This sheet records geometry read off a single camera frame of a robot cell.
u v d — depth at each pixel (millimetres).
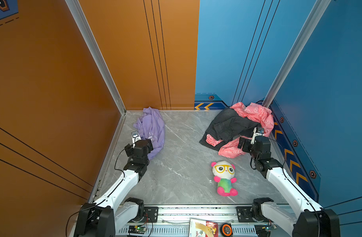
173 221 725
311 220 392
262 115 1109
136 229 707
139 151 641
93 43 814
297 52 849
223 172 809
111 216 419
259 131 711
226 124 1021
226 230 668
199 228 670
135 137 709
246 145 750
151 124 1075
